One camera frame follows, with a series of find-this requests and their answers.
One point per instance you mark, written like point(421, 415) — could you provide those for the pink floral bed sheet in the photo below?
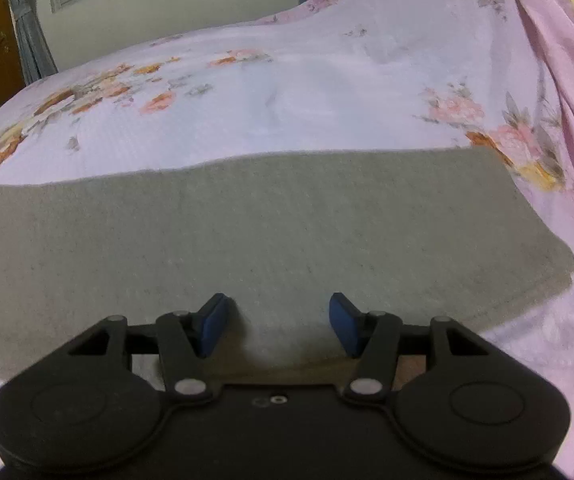
point(327, 80)

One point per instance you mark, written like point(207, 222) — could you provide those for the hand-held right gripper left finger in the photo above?
point(212, 326)

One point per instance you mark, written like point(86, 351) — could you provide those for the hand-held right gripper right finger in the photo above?
point(345, 326)

